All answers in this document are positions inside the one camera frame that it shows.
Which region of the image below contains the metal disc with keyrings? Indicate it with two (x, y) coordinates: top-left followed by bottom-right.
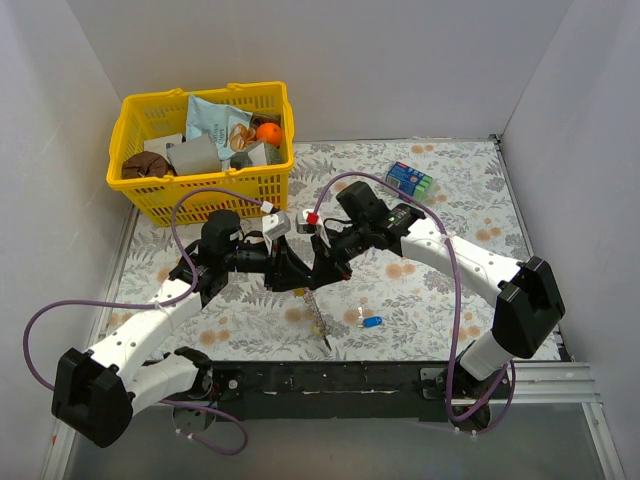
(302, 288), (332, 351)

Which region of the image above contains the silver key with blue tag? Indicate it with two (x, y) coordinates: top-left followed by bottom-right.
(356, 307), (364, 328)

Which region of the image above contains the blue key tag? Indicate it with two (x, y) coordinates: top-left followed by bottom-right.
(362, 316), (383, 328)

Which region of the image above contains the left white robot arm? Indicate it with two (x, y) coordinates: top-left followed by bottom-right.
(52, 210), (318, 447)

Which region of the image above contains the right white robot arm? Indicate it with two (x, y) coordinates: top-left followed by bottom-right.
(296, 181), (565, 398)

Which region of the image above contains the floral table mat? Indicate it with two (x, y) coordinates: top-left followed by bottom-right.
(99, 140), (562, 362)

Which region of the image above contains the blue green sponge pack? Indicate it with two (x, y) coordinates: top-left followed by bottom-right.
(385, 162), (433, 202)

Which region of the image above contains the orange fruit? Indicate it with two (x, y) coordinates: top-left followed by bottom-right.
(256, 122), (284, 148)

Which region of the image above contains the grey paper cup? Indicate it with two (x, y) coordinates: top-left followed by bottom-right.
(167, 135), (222, 176)

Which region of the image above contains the light blue chips bag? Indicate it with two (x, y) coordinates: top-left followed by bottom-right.
(186, 94), (256, 160)

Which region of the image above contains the brown round pastry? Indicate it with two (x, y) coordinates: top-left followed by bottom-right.
(121, 151), (170, 180)

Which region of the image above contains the white box in basket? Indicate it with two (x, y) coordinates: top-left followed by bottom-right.
(143, 133), (183, 156)

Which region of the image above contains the yellow plastic basket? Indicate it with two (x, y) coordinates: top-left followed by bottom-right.
(106, 81), (295, 226)

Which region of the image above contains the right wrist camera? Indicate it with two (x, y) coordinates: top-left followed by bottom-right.
(295, 209), (330, 247)

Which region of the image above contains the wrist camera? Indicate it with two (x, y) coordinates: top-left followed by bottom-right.
(262, 211), (291, 242)
(295, 209), (330, 247)

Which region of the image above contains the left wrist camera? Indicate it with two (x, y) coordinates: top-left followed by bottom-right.
(262, 211), (291, 242)

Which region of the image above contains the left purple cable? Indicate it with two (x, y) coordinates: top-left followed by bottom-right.
(23, 188), (274, 455)

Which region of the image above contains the purple cable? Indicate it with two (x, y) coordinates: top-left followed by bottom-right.
(312, 171), (516, 434)
(23, 188), (274, 455)

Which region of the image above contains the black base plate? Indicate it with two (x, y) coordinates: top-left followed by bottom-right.
(154, 359), (516, 424)

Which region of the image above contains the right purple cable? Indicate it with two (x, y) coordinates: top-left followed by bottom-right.
(312, 171), (516, 434)

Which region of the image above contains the aluminium frame rail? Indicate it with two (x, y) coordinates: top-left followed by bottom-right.
(59, 363), (601, 409)

